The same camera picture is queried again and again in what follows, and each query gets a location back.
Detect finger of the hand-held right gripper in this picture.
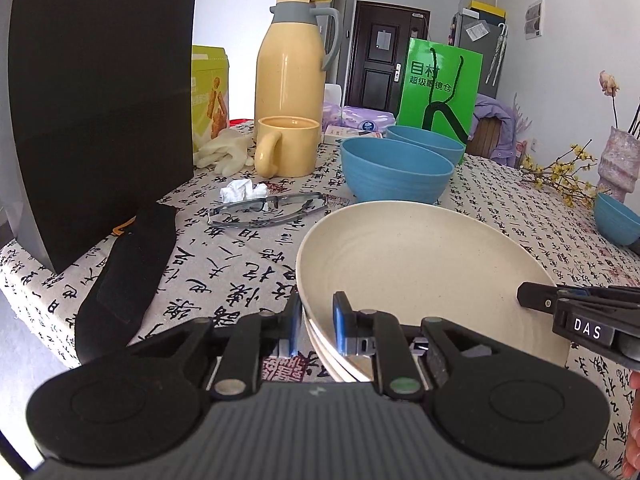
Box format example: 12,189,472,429
516,281,640,314

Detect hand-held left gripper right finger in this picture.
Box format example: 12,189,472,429
332,291,569,401

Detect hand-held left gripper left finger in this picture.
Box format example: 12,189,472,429
127,292,306,401

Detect cream plate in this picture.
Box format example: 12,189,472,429
304,310,373,383
296,201,571,383
312,340,362,385

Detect blue bowl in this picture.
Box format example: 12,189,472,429
593,192,640,246
385,125,466,166
341,136,455,204

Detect person's right hand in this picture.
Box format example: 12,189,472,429
621,370,640,480

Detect clear-framed glasses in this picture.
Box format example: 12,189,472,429
207,191,329,228

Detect yellow flower branch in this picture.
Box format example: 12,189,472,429
520,144,611,208

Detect crumpled white tissue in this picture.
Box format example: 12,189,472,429
220,177,269,204

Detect pink mottled vase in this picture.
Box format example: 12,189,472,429
597,126,640,203

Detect yellow mug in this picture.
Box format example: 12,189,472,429
254,116,322,178

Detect wooden chair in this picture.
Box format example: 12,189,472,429
466,117,503,158

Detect black glasses case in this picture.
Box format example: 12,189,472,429
75,202,178,366

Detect purple jacket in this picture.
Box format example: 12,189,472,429
472,94,516,168

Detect white rubber gloves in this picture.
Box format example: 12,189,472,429
194,127,257,177

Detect small white box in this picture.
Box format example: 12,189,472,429
322,125,387,147

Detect purple tissue pack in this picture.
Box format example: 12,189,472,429
341,105,398,133

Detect white plastic container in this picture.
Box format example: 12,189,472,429
322,84,344,128

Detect green paper bag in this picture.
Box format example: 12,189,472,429
396,37,483,148

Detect yellow-green box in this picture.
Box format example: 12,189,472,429
191,45,231,153

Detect white folded umbrella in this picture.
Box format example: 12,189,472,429
485,22,509,86

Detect grey refrigerator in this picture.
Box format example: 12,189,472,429
452,10,507,101

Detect dark brown entrance door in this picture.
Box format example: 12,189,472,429
345,1,430,111

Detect yellow thermos jug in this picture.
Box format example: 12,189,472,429
254,0,341,126

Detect black paper bag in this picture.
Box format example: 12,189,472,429
0,0,201,273

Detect interior side door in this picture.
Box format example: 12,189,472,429
332,0,349,83

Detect white wall panel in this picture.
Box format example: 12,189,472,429
524,0,545,39

